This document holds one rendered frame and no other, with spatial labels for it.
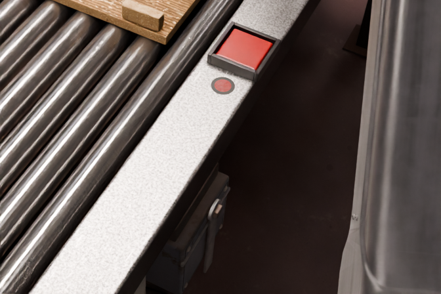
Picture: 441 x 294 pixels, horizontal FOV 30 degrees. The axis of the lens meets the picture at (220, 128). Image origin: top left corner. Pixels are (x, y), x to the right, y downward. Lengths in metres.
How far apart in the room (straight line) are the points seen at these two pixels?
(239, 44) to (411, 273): 0.78
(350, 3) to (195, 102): 1.64
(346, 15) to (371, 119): 2.23
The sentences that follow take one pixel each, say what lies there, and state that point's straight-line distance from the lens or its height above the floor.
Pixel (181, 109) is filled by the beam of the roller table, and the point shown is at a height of 0.91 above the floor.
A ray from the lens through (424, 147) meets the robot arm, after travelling 0.38.
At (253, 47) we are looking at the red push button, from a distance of 1.13.
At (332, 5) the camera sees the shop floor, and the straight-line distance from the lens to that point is 2.64.
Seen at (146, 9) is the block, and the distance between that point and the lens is 1.12.
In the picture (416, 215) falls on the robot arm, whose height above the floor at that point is 1.41.
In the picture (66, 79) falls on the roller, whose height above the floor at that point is 0.92.
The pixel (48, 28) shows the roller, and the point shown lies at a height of 0.91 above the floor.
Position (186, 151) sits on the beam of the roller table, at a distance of 1.02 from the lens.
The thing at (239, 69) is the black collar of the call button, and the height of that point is 0.93.
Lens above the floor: 1.71
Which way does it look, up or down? 50 degrees down
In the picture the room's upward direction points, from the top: 6 degrees clockwise
